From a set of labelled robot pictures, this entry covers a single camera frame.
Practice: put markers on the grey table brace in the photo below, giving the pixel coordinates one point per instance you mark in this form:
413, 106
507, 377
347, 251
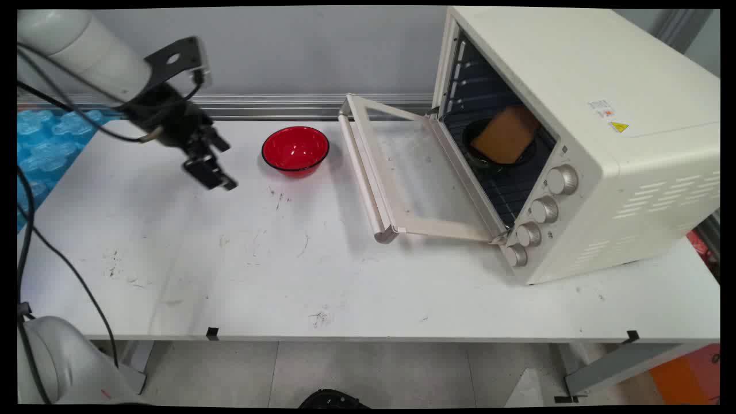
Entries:
621, 368

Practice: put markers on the black round object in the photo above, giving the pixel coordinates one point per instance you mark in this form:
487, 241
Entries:
330, 399

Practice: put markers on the black bowl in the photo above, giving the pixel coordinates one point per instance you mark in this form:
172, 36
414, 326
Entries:
480, 164

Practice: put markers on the blue bubble wrap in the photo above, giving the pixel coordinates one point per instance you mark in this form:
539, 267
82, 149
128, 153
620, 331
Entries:
49, 144

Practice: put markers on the cream toaster oven body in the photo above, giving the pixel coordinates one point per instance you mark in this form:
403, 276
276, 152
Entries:
575, 69

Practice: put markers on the silver oven knob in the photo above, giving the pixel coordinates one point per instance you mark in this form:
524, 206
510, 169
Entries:
528, 234
544, 209
516, 255
562, 180

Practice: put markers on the black tape piece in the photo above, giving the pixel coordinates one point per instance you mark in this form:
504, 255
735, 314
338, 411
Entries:
632, 337
212, 333

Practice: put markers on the white label sticker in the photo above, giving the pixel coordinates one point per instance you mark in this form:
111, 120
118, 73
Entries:
601, 108

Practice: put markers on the orange box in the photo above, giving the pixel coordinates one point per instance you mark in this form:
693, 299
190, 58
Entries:
684, 376

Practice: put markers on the grey table leg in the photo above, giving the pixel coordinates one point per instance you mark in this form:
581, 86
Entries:
135, 365

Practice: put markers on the yellow warning sticker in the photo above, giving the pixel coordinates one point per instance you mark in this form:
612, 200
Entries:
619, 127

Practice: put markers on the red object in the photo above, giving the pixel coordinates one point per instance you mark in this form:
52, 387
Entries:
701, 247

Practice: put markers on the aluminium rail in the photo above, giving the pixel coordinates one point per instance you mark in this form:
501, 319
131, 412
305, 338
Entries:
259, 106

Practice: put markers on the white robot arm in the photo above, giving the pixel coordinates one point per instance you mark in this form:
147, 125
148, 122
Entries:
75, 46

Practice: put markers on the red bowl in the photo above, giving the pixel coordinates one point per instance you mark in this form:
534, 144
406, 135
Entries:
295, 150

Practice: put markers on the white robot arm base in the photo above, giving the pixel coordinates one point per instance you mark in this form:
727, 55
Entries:
63, 368

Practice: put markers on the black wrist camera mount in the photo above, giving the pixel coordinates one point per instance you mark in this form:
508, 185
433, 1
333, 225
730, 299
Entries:
172, 57

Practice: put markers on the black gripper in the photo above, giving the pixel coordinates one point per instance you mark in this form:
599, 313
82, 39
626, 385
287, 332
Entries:
169, 118

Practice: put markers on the orange bread slice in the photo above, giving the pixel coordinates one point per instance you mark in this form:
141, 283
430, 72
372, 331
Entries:
506, 135

